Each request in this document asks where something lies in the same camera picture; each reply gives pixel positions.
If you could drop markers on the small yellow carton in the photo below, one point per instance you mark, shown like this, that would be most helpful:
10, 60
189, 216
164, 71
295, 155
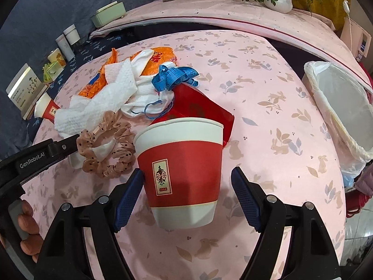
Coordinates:
55, 57

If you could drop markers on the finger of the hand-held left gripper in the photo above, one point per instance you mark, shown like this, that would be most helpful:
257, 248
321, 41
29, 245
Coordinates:
65, 145

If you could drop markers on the pink electric kettle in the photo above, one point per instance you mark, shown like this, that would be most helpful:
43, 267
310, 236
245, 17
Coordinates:
354, 38

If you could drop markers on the green tissue box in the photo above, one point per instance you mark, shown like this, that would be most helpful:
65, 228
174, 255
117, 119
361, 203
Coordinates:
107, 14

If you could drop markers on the brown dotted scrunchie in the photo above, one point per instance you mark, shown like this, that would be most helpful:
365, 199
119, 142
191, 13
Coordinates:
122, 157

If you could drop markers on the person's left hand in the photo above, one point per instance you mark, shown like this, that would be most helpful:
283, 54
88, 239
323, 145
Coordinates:
29, 224

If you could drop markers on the large red paper cup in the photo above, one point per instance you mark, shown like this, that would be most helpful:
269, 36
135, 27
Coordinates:
180, 175

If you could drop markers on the blue plastic bag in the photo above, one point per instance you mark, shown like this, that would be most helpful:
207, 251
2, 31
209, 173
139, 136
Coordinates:
348, 180

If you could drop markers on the white embossed paper towel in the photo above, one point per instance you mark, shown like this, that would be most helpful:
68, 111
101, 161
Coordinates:
116, 84

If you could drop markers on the pink rabbit-print tablecloth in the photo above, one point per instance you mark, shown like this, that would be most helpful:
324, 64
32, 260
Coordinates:
262, 73

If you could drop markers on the small red paper cup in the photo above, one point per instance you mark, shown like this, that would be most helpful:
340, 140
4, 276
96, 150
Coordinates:
49, 109

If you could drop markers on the crumpled white tissue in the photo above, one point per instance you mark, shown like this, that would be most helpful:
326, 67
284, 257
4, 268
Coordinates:
145, 93

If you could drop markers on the red paper envelope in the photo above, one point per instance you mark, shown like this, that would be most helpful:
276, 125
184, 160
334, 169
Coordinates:
198, 105

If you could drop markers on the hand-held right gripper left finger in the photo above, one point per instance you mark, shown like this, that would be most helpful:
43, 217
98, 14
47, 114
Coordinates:
128, 201

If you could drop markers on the blue measuring tape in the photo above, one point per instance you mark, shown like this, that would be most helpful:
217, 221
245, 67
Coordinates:
174, 77

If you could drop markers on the red thermos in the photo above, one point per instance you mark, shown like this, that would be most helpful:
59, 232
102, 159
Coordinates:
360, 204

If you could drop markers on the orange plastic bag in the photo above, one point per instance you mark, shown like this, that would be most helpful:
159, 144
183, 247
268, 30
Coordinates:
163, 55

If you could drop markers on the pale pink cloth red stripe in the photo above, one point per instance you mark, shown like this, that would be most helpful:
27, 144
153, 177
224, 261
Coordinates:
233, 14

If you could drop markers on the white box with plant print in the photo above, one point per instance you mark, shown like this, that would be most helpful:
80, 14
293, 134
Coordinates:
24, 87

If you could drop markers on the short white jar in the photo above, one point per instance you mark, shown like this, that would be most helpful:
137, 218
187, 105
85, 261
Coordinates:
72, 35

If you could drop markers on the trash bin with white liner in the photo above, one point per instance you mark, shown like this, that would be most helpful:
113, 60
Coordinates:
343, 102

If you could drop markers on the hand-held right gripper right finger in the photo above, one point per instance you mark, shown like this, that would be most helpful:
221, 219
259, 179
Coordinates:
247, 201

